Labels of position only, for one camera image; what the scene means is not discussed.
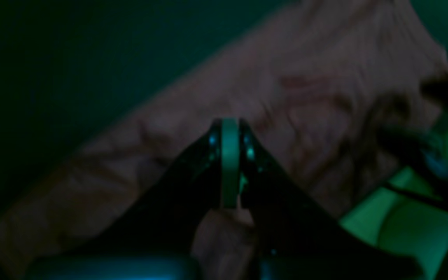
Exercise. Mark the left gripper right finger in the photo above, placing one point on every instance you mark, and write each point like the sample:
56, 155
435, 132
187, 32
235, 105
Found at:
298, 239

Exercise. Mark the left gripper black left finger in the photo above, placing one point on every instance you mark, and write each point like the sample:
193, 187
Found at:
152, 240

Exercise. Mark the red long-sleeve T-shirt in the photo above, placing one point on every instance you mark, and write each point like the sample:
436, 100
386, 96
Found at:
307, 80

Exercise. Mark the black table cloth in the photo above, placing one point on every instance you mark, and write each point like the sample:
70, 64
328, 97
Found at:
70, 68

